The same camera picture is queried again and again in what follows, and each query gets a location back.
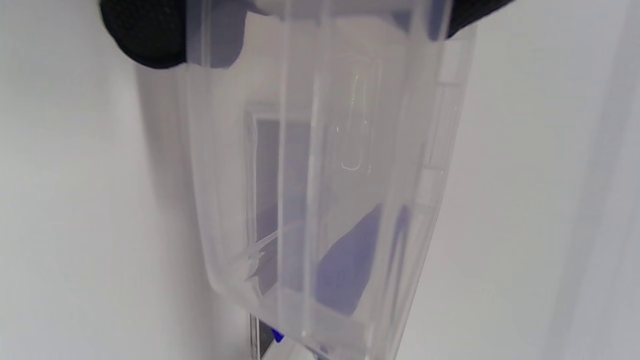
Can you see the person's left hand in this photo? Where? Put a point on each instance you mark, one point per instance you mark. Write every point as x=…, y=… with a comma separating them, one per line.
x=145, y=35

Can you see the clear plastic box blue clips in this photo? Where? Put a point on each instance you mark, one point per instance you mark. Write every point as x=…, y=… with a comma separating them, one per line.
x=320, y=200

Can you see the blue plastic scraper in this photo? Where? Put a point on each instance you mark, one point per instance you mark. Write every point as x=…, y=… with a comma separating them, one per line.
x=345, y=270

